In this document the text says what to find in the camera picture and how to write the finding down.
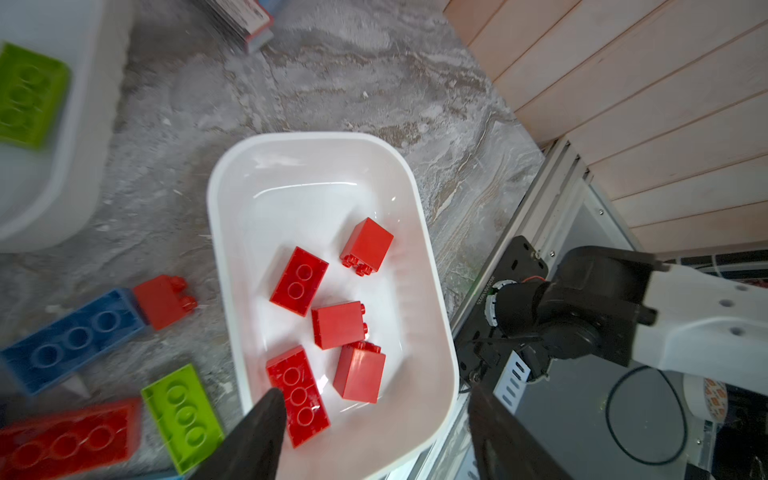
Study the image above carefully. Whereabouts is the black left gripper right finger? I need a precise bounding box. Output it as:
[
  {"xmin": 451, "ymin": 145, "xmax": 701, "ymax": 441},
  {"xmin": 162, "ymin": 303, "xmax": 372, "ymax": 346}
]
[{"xmin": 468, "ymin": 385, "xmax": 572, "ymax": 480}]

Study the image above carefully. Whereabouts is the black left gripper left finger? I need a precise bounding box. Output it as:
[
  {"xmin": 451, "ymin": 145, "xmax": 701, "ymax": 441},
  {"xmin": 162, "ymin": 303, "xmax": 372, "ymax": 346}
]
[{"xmin": 190, "ymin": 388, "xmax": 287, "ymax": 480}]

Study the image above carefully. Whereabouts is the red lego brick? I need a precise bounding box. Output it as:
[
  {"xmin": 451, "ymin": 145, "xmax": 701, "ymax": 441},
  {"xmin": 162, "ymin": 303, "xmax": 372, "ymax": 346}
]
[
  {"xmin": 340, "ymin": 218, "xmax": 394, "ymax": 277},
  {"xmin": 266, "ymin": 346, "xmax": 331, "ymax": 449},
  {"xmin": 270, "ymin": 247, "xmax": 329, "ymax": 317},
  {"xmin": 1, "ymin": 398, "xmax": 142, "ymax": 479},
  {"xmin": 333, "ymin": 341, "xmax": 386, "ymax": 404}
]

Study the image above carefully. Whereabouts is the green lego brick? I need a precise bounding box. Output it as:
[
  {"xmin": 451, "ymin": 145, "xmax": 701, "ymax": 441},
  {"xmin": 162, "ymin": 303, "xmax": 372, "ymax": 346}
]
[
  {"xmin": 1, "ymin": 42, "xmax": 70, "ymax": 150},
  {"xmin": 141, "ymin": 364, "xmax": 225, "ymax": 475}
]

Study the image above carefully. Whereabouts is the red lego brick bottom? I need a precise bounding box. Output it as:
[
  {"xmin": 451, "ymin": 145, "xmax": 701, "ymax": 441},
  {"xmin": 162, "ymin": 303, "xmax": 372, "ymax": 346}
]
[{"xmin": 333, "ymin": 341, "xmax": 386, "ymax": 404}]

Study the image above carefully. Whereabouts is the blue lego brick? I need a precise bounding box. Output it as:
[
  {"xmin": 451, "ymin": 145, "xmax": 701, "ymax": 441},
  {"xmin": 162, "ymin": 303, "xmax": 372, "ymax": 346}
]
[{"xmin": 1, "ymin": 288, "xmax": 147, "ymax": 395}]

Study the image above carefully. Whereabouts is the red lego brick top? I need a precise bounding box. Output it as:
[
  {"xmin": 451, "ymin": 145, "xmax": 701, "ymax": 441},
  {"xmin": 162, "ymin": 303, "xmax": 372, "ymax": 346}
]
[{"xmin": 340, "ymin": 218, "xmax": 394, "ymax": 277}]

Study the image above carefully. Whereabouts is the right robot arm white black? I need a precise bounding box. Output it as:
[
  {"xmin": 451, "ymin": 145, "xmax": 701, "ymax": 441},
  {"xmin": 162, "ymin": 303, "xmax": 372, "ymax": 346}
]
[{"xmin": 485, "ymin": 246, "xmax": 767, "ymax": 394}]

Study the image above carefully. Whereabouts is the small red lego right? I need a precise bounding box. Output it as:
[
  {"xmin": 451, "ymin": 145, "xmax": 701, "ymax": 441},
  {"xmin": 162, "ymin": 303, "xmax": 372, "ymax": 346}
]
[{"xmin": 132, "ymin": 275, "xmax": 198, "ymax": 331}]

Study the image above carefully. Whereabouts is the white plastic bin near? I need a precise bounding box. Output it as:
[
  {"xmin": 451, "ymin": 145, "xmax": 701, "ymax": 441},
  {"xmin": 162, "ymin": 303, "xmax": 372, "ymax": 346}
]
[{"xmin": 207, "ymin": 132, "xmax": 458, "ymax": 479}]

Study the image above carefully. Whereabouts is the white plastic bin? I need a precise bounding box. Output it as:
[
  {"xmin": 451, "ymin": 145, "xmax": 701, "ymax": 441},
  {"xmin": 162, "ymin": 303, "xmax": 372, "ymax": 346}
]
[
  {"xmin": 207, "ymin": 132, "xmax": 458, "ymax": 479},
  {"xmin": 1, "ymin": 1, "xmax": 134, "ymax": 253}
]

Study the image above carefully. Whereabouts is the white plastic bin far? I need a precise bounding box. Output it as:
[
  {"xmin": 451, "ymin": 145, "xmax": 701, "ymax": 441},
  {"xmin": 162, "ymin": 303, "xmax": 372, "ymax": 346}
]
[{"xmin": 1, "ymin": 1, "xmax": 134, "ymax": 253}]

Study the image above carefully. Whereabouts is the highlighter pen pack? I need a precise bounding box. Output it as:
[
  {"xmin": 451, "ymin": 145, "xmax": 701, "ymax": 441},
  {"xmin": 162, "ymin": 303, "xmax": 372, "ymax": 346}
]
[{"xmin": 195, "ymin": 0, "xmax": 283, "ymax": 54}]

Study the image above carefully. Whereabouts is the black cable loop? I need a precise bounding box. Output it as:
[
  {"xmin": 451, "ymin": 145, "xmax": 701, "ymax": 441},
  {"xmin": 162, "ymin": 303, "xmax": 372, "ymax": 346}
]
[{"xmin": 604, "ymin": 364, "xmax": 690, "ymax": 467}]

